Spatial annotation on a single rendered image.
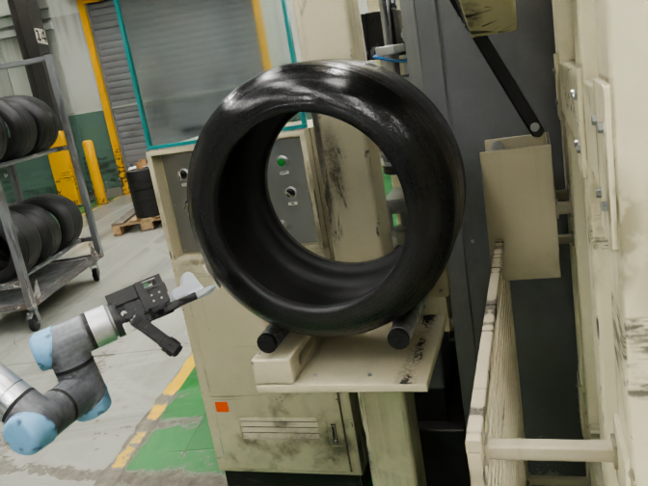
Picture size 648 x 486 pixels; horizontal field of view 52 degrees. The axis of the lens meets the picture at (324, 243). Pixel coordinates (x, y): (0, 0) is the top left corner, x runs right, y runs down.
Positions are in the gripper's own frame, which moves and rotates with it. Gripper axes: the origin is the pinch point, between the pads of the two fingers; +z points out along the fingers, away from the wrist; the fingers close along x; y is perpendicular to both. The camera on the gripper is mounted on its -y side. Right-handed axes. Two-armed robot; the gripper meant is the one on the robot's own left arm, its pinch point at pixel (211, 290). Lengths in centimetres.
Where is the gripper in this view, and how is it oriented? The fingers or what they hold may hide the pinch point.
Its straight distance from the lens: 138.5
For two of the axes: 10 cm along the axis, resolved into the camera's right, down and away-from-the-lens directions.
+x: -2.9, 1.5, 9.4
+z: 8.7, -3.7, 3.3
